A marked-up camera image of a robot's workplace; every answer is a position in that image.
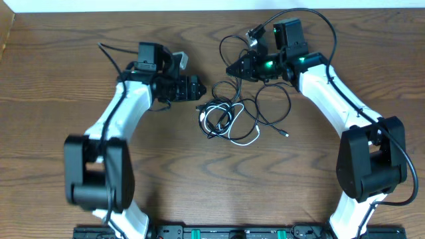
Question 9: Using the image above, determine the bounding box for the white usb cable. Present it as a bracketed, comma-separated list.
[202, 102, 262, 147]

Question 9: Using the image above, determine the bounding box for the black usb cable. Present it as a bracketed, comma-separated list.
[195, 35, 292, 141]

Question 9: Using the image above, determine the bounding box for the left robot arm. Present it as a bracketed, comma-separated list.
[64, 42, 206, 238]

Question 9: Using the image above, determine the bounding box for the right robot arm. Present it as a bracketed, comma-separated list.
[226, 19, 407, 238]

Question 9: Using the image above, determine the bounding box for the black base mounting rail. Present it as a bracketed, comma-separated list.
[72, 224, 408, 239]

